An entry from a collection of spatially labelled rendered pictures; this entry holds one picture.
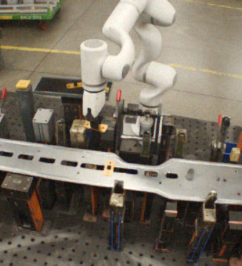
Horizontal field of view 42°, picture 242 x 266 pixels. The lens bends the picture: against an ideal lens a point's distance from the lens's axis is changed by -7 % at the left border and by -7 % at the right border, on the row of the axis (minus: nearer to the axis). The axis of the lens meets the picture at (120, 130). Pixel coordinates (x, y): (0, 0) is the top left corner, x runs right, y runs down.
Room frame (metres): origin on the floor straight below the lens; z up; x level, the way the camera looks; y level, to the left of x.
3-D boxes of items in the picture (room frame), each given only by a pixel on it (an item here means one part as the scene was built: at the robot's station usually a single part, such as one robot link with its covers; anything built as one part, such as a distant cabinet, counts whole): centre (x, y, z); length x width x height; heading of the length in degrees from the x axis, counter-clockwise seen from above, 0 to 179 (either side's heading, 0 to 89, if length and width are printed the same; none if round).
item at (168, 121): (1.13, -0.21, 0.91); 0.07 x 0.05 x 0.42; 173
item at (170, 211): (0.75, -0.21, 0.84); 0.11 x 0.08 x 0.29; 173
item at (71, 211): (0.97, 0.25, 0.84); 0.13 x 0.11 x 0.29; 173
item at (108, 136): (1.15, 0.05, 0.89); 0.13 x 0.11 x 0.38; 173
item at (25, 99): (1.34, 0.49, 0.92); 0.08 x 0.08 x 0.44; 83
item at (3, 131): (1.18, 0.61, 0.88); 0.11 x 0.10 x 0.36; 173
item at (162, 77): (1.43, -0.18, 1.11); 0.19 x 0.12 x 0.24; 64
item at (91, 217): (0.95, 0.12, 0.84); 0.17 x 0.06 x 0.29; 173
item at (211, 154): (1.06, -0.44, 0.88); 0.07 x 0.06 x 0.35; 173
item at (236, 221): (0.70, -0.47, 0.84); 0.11 x 0.10 x 0.28; 173
